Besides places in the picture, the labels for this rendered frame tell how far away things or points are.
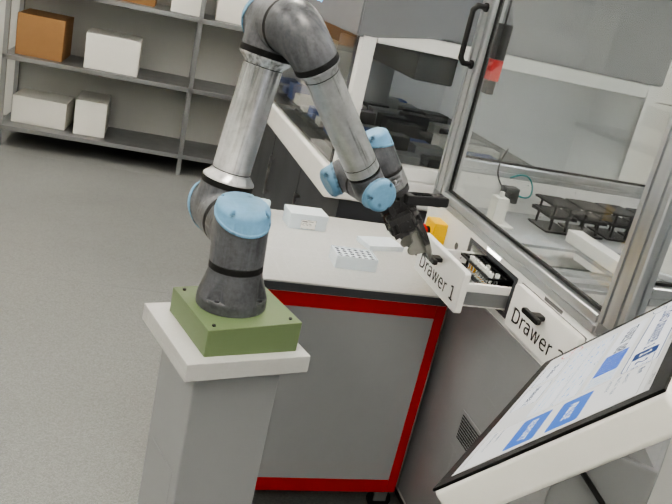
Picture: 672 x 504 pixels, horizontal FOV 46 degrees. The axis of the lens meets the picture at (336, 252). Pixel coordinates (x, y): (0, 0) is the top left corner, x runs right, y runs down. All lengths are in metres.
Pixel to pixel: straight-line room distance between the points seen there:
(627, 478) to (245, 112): 1.03
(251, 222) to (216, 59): 4.52
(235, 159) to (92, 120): 4.08
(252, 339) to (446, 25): 1.48
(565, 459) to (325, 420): 1.44
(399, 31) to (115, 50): 3.19
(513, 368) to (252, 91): 0.91
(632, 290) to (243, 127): 0.85
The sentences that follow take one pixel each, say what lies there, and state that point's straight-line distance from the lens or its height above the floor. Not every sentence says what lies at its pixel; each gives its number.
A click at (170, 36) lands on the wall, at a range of 6.03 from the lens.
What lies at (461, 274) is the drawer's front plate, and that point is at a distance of 1.93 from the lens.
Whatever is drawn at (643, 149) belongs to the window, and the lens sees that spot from 1.70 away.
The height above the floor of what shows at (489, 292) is 0.88.
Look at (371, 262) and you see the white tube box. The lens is 2.24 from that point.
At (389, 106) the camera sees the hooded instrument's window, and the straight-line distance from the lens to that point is 2.75.
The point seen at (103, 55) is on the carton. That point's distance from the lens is 5.60.
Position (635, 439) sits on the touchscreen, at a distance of 0.90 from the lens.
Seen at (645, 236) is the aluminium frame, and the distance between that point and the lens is 1.62.
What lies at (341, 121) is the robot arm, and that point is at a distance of 1.63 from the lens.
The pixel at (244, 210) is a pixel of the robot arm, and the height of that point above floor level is 1.05.
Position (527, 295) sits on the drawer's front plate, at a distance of 1.90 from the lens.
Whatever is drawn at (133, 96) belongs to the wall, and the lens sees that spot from 6.10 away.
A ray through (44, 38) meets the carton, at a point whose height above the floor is 0.75.
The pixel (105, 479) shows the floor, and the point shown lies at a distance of 2.51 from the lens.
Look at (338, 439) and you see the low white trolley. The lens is 2.36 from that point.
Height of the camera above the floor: 1.51
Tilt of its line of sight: 19 degrees down
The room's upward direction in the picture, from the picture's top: 13 degrees clockwise
